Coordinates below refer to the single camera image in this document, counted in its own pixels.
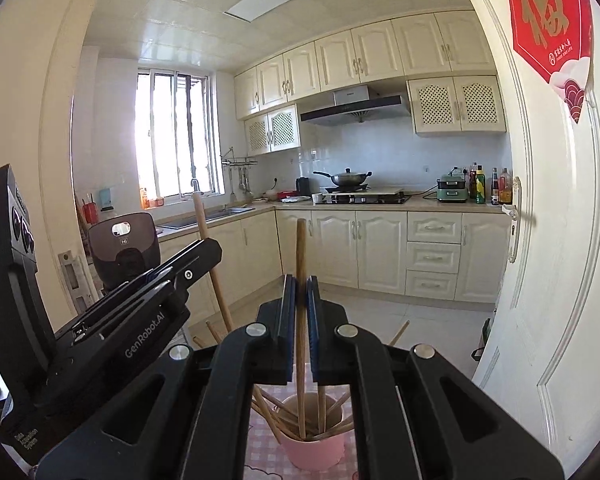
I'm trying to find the lower kitchen cabinets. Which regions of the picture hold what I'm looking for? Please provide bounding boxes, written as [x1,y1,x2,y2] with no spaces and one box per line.
[157,208,513,326]

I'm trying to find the kitchen cabinets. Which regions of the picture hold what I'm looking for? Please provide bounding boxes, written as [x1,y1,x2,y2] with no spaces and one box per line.
[234,10,506,155]
[157,208,513,326]

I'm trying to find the upper kitchen cabinets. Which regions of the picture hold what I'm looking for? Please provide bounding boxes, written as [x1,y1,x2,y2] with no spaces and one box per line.
[234,10,506,155]

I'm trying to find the door latch plate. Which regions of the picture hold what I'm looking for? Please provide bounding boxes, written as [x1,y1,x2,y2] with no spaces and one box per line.
[58,250,96,314]

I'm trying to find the sink faucet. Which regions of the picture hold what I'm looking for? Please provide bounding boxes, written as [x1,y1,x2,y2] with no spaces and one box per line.
[190,178,204,194]

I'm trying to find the pink checkered tablecloth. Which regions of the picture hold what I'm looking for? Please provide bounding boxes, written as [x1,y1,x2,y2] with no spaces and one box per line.
[242,373,358,479]

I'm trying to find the pink cylindrical utensil holder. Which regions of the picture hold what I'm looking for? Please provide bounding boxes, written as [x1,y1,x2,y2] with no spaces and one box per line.
[276,392,346,472]

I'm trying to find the window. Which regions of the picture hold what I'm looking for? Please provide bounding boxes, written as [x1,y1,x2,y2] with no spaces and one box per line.
[134,68,224,208]

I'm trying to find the white door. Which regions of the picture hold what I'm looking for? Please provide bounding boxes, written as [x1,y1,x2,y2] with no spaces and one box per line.
[470,0,600,478]

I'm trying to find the black kettle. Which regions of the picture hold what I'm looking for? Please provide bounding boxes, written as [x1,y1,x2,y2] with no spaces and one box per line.
[296,177,312,196]

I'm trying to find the gas stove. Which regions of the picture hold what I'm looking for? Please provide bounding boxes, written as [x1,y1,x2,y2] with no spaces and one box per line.
[322,188,411,205]

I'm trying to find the black wok with lid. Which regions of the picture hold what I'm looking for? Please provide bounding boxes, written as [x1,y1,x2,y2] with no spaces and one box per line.
[314,168,373,188]

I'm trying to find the green electric cooker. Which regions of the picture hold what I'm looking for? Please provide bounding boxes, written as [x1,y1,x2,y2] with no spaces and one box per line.
[437,168,469,203]

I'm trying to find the range hood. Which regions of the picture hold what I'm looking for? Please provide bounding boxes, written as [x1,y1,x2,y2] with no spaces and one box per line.
[297,84,411,126]

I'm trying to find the dark sauce bottle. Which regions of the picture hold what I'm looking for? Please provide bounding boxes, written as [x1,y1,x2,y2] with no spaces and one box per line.
[491,167,500,206]

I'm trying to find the green bottle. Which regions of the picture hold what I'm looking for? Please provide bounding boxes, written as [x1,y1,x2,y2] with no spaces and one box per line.
[475,165,486,204]

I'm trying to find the orange oil bottle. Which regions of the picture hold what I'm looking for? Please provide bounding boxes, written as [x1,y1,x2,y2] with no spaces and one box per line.
[498,168,513,205]

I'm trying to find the red fu door decoration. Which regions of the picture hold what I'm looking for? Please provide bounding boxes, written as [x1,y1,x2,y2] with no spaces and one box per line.
[508,0,593,122]

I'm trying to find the wall utensil rack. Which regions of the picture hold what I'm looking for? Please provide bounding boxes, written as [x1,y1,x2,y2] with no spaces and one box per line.
[221,146,258,204]

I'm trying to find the door handle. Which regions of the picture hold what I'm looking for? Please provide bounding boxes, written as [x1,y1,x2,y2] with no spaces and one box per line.
[501,176,535,264]

